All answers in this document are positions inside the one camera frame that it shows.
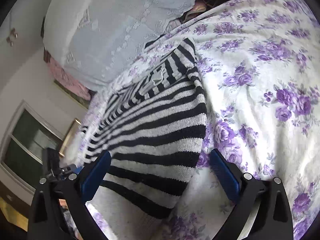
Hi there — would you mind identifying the black white striped sweater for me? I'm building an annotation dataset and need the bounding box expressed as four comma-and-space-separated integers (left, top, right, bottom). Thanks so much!
81, 38, 207, 220

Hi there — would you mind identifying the white framed window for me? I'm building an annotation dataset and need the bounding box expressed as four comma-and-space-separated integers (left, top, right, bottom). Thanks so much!
1, 100, 63, 193

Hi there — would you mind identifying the pink floral blanket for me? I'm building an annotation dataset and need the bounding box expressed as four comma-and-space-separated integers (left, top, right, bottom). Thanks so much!
48, 57, 91, 101

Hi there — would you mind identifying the white lace cover cloth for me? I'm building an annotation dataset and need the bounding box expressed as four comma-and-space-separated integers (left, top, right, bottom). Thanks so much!
43, 0, 196, 91

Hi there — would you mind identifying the black garment under lace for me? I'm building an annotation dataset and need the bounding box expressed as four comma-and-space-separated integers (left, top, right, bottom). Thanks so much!
144, 36, 162, 49

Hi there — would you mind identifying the purple floral bed sheet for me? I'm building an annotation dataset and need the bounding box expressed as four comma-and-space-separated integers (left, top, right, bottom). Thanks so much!
69, 0, 319, 239

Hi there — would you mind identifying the pink folded cloth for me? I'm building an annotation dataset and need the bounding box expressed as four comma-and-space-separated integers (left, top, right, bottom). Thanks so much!
165, 0, 207, 33

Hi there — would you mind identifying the gold picture frame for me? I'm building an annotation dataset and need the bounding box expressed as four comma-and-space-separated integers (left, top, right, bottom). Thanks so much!
59, 118, 81, 158

